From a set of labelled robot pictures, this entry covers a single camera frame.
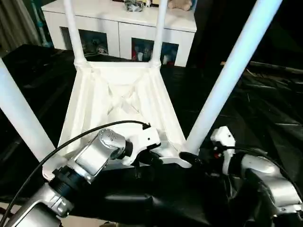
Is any white plastic table top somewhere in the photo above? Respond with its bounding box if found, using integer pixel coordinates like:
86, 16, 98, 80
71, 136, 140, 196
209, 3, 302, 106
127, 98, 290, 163
42, 60, 192, 179

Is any black table mat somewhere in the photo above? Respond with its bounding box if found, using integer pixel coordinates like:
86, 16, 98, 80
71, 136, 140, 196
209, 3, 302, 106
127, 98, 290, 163
0, 44, 303, 225

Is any white glass-door cabinet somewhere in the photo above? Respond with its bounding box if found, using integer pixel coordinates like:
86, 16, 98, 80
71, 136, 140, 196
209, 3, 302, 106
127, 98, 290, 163
40, 0, 197, 68

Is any small patterned ornament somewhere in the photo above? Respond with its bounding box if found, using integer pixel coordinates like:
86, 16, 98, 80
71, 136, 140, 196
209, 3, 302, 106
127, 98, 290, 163
125, 0, 145, 12

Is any grey curtain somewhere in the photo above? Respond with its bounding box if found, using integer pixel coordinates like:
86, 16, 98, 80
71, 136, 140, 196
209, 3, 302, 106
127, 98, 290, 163
0, 0, 41, 56

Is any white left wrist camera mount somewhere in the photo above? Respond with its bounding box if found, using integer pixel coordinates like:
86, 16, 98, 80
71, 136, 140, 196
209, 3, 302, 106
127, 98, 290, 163
123, 125, 161, 166

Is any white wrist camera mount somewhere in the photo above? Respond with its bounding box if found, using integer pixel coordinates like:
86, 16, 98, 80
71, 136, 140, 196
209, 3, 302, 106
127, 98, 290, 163
210, 126, 236, 175
123, 125, 161, 166

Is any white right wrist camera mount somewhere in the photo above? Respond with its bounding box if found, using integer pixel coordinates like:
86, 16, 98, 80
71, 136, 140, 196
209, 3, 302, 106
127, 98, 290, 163
210, 126, 236, 175

